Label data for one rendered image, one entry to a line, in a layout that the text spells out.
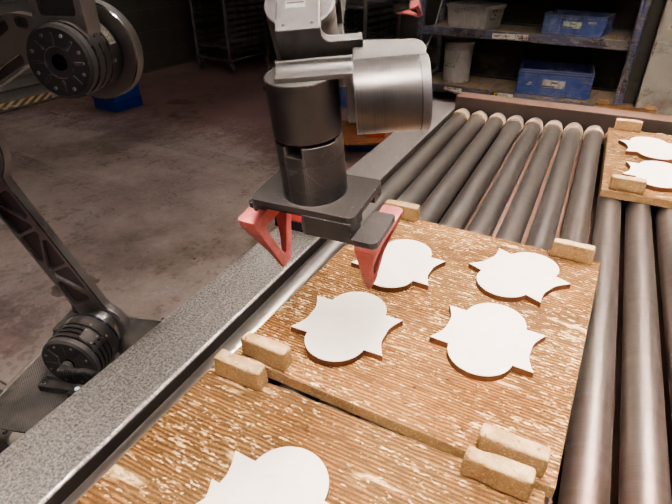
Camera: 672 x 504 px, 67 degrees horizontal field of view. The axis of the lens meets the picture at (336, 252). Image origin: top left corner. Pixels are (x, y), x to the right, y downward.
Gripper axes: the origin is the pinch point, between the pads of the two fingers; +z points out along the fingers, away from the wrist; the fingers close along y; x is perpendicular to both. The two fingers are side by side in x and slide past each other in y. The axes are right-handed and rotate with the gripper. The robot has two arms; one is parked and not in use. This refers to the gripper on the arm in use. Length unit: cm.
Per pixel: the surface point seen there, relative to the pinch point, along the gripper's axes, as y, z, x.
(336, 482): -7.5, 10.2, 15.1
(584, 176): -22, 25, -70
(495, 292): -14.1, 14.4, -17.8
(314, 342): 2.3, 11.1, 1.0
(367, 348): -3.5, 11.6, -0.7
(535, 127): -8, 29, -99
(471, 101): 12, 27, -108
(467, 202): -3, 21, -47
